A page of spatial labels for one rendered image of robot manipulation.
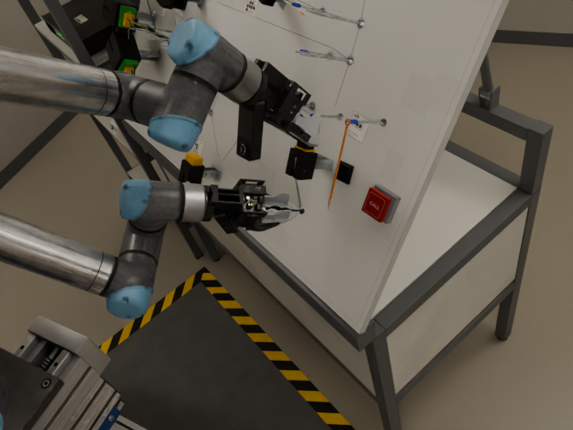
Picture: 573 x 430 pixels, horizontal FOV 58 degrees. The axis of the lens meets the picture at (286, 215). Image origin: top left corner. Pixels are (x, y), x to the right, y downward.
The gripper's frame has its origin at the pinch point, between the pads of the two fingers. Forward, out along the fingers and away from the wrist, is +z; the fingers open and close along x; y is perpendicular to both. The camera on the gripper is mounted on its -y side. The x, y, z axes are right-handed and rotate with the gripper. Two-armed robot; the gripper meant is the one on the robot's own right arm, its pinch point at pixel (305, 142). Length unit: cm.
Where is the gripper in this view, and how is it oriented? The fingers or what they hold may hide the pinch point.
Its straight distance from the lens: 106.0
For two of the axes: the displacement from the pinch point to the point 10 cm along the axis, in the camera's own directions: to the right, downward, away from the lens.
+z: 5.9, 3.0, 7.5
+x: -6.4, -4.0, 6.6
